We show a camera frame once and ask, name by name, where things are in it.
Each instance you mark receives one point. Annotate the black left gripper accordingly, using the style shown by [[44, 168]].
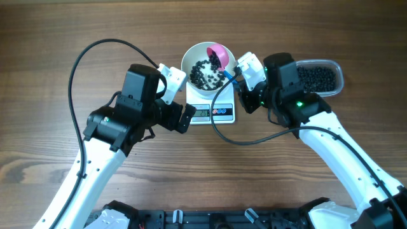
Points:
[[177, 117]]

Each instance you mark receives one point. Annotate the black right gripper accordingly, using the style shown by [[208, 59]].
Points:
[[247, 99]]

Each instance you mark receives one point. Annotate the pink scoop with blue handle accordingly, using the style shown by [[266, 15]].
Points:
[[218, 59]]

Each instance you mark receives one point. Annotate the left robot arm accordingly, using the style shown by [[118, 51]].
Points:
[[107, 141]]

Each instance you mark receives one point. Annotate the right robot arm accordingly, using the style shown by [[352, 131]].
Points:
[[379, 199]]

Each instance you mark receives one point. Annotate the white digital kitchen scale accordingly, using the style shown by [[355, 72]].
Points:
[[223, 110]]

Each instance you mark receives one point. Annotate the white plastic bowl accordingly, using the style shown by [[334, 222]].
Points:
[[193, 55]]

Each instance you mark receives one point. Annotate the black beans in bowl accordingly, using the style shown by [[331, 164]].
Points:
[[204, 76]]

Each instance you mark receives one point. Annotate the clear container of black beans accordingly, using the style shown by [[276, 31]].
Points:
[[324, 77]]

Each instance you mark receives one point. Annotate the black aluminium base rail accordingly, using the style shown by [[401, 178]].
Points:
[[275, 218]]

